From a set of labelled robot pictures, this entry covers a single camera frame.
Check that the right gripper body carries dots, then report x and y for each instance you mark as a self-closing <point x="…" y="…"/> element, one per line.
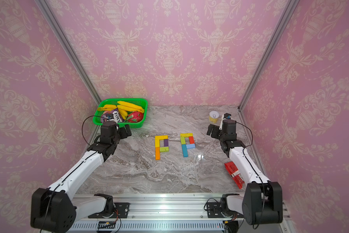
<point x="215" y="133"/>

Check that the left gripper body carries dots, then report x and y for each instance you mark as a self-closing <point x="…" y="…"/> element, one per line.
<point x="123" y="133"/>

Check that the red block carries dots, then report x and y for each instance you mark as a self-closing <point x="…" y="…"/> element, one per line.
<point x="191" y="140"/>

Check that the yellow-green long block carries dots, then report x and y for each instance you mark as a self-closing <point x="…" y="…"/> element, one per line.
<point x="186" y="135"/>

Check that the light blue block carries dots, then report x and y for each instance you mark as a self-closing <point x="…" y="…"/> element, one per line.
<point x="190" y="146"/>

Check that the lime green block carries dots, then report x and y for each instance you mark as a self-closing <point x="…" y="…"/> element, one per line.
<point x="164" y="149"/>
<point x="182" y="139"/>

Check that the short yellow block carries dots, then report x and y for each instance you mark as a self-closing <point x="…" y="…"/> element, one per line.
<point x="157" y="143"/>

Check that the teal block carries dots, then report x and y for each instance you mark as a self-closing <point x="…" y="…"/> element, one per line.
<point x="184" y="150"/>

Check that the orange block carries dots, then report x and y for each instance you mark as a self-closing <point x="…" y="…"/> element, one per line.
<point x="157" y="153"/>

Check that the long yellow block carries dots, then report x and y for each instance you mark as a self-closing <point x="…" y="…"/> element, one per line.
<point x="161" y="137"/>

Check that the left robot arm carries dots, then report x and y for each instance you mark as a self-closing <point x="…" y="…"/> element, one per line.
<point x="53" y="208"/>

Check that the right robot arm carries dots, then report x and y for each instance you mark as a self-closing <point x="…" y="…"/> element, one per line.
<point x="262" y="200"/>

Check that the yellow white can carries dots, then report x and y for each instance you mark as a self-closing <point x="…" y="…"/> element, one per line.
<point x="214" y="116"/>

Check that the lower yellow banana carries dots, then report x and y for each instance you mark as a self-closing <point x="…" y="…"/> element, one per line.
<point x="123" y="113"/>

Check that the red dragon fruit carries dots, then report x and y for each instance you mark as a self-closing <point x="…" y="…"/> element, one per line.
<point x="134" y="117"/>

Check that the purple snack packet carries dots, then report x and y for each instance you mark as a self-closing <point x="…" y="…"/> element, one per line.
<point x="112" y="115"/>

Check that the upper yellow banana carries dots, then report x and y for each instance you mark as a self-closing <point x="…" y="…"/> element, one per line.
<point x="130" y="107"/>

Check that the small yellow banana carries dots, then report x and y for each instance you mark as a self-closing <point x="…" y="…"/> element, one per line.
<point x="107" y="107"/>

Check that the red snack bag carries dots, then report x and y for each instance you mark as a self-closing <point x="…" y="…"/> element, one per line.
<point x="234" y="174"/>

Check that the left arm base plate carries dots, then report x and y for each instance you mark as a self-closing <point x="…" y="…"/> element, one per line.
<point x="120" y="210"/>

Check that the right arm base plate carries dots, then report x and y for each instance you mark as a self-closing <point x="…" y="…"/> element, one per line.
<point x="220" y="210"/>

